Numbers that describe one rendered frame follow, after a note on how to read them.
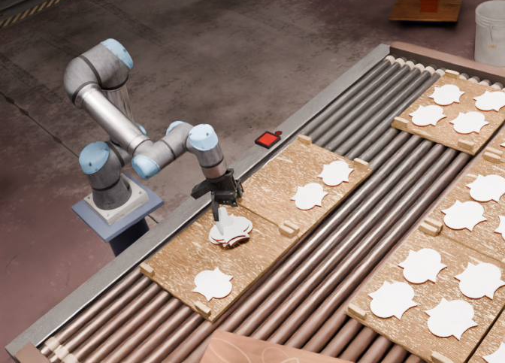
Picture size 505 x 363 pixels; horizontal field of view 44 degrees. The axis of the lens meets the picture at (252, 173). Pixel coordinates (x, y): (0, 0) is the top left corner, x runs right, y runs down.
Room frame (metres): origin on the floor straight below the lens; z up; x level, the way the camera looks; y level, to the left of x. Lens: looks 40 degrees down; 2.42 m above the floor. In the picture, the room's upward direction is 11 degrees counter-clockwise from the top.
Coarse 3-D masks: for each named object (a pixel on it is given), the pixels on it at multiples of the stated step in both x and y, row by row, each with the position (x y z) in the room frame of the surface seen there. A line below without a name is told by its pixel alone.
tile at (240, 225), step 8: (232, 216) 1.53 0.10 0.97; (240, 216) 1.53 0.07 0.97; (232, 224) 1.50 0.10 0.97; (240, 224) 1.49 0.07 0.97; (248, 224) 1.48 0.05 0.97; (216, 232) 1.47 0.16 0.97; (224, 232) 1.47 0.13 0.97; (232, 232) 1.46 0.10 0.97; (240, 232) 1.45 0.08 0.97; (216, 240) 1.44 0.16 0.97
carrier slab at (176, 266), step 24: (192, 240) 1.50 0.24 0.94; (264, 240) 1.43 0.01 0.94; (288, 240) 1.41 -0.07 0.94; (168, 264) 1.41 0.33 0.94; (192, 264) 1.39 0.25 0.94; (216, 264) 1.37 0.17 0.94; (240, 264) 1.35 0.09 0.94; (264, 264) 1.33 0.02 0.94; (168, 288) 1.31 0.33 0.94; (192, 288) 1.29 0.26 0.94; (240, 288) 1.25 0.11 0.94; (216, 312) 1.18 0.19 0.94
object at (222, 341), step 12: (216, 336) 1.02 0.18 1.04; (228, 336) 1.01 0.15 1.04; (240, 336) 1.00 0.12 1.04; (216, 348) 0.98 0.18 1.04; (228, 348) 0.97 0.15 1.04; (240, 348) 0.97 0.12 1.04; (252, 348) 0.96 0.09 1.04; (264, 348) 0.95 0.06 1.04; (276, 348) 0.94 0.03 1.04; (288, 348) 0.94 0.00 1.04; (204, 360) 0.95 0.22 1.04; (216, 360) 0.94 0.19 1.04; (228, 360) 0.94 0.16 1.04; (240, 360) 0.93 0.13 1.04; (252, 360) 0.92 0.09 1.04; (264, 360) 0.92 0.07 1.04; (276, 360) 0.91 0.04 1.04; (288, 360) 0.90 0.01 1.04; (300, 360) 0.89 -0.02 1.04; (312, 360) 0.89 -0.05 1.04; (324, 360) 0.88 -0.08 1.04; (336, 360) 0.87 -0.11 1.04
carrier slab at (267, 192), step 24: (312, 144) 1.89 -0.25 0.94; (264, 168) 1.80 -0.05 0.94; (288, 168) 1.77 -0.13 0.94; (312, 168) 1.74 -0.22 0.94; (360, 168) 1.69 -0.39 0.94; (264, 192) 1.67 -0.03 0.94; (288, 192) 1.64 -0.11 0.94; (336, 192) 1.59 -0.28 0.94; (264, 216) 1.54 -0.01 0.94; (288, 216) 1.52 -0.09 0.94; (312, 216) 1.50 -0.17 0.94
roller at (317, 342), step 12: (480, 156) 1.64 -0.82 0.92; (468, 168) 1.59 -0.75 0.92; (456, 180) 1.55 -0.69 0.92; (444, 192) 1.50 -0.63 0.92; (432, 204) 1.46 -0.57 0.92; (420, 216) 1.42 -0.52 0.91; (384, 264) 1.25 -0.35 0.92; (372, 276) 1.21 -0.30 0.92; (360, 288) 1.17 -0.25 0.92; (348, 300) 1.14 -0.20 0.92; (336, 312) 1.11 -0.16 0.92; (324, 324) 1.08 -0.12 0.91; (336, 324) 1.07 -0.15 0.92; (324, 336) 1.04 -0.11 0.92; (312, 348) 1.00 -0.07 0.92
